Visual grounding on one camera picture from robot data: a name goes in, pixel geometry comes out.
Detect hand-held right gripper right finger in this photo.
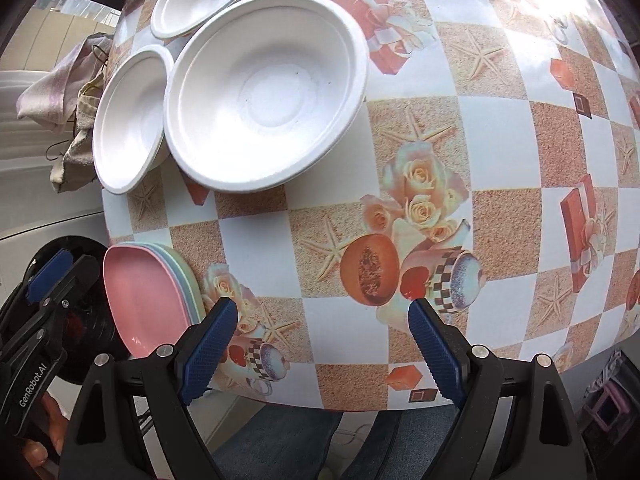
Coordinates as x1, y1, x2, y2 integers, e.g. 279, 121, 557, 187
407, 297, 586, 480

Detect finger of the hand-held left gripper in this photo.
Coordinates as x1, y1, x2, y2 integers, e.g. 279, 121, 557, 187
0, 248, 76, 346
0, 255, 101, 376

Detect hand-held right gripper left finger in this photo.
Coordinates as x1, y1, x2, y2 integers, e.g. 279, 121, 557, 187
59, 297, 240, 480

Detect green plastic plate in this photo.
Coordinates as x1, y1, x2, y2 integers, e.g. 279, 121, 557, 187
145, 242, 207, 327

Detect blue plastic plate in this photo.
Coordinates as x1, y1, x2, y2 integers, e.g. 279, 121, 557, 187
125, 242, 199, 326

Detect small white paper bowl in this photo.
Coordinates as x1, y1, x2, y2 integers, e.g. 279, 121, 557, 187
92, 45, 175, 195

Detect large white paper bowl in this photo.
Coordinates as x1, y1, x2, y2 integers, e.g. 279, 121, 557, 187
163, 0, 369, 193

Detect person's left hand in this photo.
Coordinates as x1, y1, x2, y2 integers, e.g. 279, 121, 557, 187
22, 394, 68, 467

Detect white washing machine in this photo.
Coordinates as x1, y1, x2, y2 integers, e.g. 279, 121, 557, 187
0, 67, 146, 441

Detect person's blue jeans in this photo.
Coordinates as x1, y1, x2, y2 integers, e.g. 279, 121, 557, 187
212, 402, 461, 480

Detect pink plastic crate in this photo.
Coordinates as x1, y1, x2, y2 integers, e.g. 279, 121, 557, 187
580, 350, 637, 436

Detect pink towel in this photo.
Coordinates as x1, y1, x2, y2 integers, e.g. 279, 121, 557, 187
16, 34, 108, 132

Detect printed checkered tablecloth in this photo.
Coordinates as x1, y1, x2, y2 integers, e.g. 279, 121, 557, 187
100, 0, 640, 411

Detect white cabinet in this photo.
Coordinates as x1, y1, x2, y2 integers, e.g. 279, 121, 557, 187
10, 0, 122, 73

